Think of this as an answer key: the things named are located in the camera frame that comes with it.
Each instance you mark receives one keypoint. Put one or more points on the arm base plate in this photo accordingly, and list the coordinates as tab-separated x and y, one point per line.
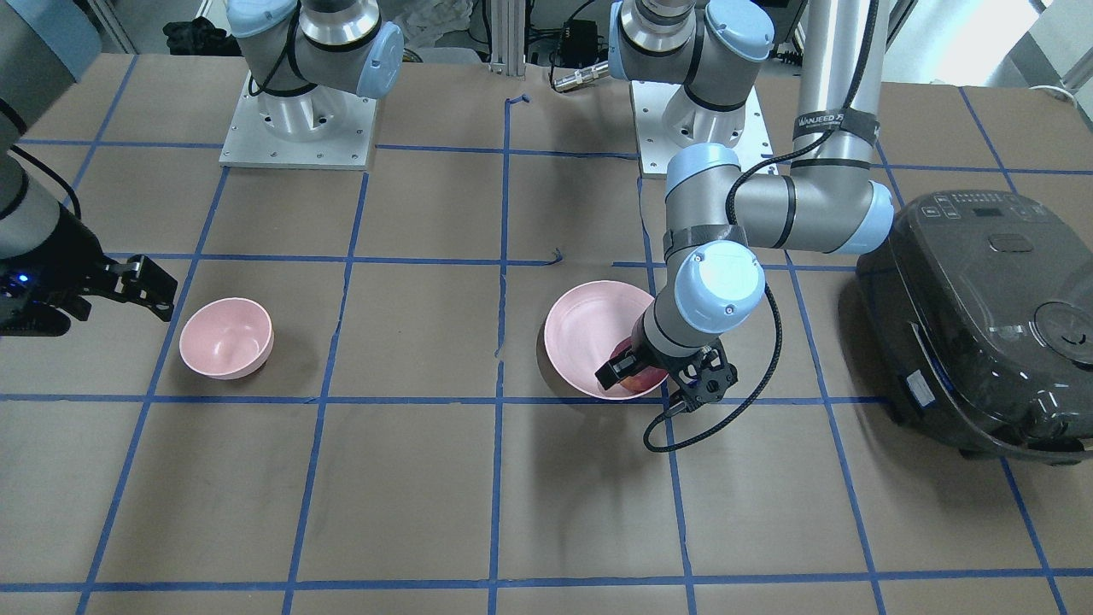
666	121
324	129

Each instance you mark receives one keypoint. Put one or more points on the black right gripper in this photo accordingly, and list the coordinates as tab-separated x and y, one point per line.
61	254

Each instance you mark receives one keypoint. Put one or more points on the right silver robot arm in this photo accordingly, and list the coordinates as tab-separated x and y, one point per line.
291	48

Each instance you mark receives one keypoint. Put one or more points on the aluminium frame post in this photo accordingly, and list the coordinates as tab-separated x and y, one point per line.
507	38

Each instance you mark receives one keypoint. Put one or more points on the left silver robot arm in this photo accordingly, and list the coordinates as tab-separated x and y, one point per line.
716	211

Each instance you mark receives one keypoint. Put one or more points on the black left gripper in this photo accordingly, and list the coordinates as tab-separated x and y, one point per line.
646	351

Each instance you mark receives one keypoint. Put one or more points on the pink plate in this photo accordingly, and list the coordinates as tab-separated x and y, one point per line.
583	330

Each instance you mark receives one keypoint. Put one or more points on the small pink bowl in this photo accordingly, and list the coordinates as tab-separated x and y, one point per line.
227	339

